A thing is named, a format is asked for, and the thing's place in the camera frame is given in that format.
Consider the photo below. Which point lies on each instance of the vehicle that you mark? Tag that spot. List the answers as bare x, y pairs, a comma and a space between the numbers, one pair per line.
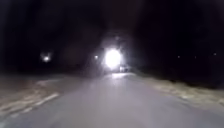
123, 68

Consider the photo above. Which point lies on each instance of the grey asphalt road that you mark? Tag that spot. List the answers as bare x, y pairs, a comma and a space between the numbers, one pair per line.
113, 103

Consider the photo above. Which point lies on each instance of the small distant lamp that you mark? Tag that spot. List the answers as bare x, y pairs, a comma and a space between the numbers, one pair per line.
46, 58

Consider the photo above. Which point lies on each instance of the pale roadside verge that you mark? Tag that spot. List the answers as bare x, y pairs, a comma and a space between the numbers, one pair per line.
190, 91
23, 91

